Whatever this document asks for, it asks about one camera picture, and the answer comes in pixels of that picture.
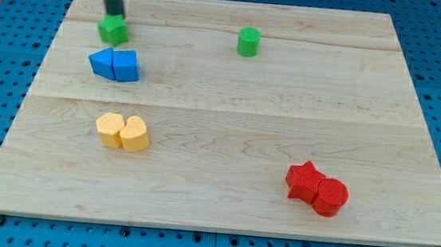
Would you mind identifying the blue cube block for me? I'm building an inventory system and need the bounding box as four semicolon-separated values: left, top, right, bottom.
112;50;140;82

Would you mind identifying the light wooden board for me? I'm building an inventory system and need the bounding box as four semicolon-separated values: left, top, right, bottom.
0;0;441;247

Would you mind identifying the yellow heart block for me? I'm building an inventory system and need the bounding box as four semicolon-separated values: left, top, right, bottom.
120;116;150;152

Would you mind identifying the green cylinder block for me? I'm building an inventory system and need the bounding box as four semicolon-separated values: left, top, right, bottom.
237;26;261;57

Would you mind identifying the red star block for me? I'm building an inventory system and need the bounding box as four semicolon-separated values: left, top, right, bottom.
285;161;326;205

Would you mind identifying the yellow hexagon block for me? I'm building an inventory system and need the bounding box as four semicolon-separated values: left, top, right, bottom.
96;112;125;149

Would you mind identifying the red cylinder block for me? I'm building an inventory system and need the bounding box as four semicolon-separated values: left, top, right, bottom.
312;178;349;218

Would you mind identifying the blue triangle block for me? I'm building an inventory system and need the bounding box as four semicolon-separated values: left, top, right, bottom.
89;47;116;80

